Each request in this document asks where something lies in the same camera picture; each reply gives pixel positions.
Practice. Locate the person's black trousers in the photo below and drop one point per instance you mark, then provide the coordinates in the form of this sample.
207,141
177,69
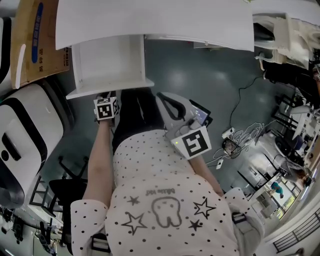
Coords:
135,115

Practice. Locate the black railing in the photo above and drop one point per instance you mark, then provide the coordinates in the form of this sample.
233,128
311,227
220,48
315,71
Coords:
297,232

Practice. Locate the person's white dotted shirt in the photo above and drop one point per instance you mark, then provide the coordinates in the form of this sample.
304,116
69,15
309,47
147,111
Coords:
162,180

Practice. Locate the white plug adapter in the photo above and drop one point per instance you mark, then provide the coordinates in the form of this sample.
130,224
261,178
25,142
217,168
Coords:
219,165

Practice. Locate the small white drawer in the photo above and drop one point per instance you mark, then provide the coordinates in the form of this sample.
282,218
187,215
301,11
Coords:
110,65

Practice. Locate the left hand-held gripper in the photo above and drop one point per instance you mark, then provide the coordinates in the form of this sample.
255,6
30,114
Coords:
103,111

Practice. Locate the white and black mobile robot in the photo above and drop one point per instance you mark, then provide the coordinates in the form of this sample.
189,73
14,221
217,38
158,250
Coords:
27,125
5,50

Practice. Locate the brown cardboard box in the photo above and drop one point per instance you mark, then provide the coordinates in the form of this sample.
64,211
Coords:
50,37

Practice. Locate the black metal frame table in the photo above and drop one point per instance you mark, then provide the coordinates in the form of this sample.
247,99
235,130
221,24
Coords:
285,112

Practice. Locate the person's right forearm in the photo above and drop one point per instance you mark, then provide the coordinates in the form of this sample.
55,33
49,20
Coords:
205,172

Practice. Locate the white desk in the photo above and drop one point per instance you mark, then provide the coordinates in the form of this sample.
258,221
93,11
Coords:
150,20

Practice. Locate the white power strip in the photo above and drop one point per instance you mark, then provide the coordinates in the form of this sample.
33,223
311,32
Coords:
228,133

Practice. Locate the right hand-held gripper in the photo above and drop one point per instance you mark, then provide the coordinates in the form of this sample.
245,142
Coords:
195,143

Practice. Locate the person's left forearm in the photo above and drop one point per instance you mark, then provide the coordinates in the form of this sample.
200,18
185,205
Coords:
100,160

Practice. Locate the black office chair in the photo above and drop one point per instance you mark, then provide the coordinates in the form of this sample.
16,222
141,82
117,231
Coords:
65,190

